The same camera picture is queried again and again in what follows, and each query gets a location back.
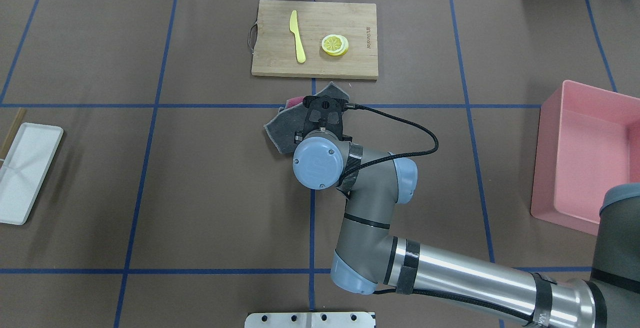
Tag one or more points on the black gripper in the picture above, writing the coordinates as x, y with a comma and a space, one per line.
299, 137

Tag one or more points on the grey and pink cloth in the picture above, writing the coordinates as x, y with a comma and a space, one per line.
281, 129

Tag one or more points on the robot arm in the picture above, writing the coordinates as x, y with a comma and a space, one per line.
369, 260

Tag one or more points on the lemon slices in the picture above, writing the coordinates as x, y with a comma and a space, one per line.
335, 44

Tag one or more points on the bamboo cutting board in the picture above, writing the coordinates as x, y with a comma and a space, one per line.
274, 50

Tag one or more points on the yellow plastic knife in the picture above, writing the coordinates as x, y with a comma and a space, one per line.
294, 29

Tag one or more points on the pink plastic bin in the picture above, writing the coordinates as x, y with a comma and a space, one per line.
587, 143

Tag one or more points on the wooden chopstick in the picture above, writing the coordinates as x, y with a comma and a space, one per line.
11, 133

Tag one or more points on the white rectangular tray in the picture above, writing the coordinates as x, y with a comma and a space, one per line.
24, 170

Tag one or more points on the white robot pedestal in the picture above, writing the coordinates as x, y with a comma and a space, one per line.
312, 320

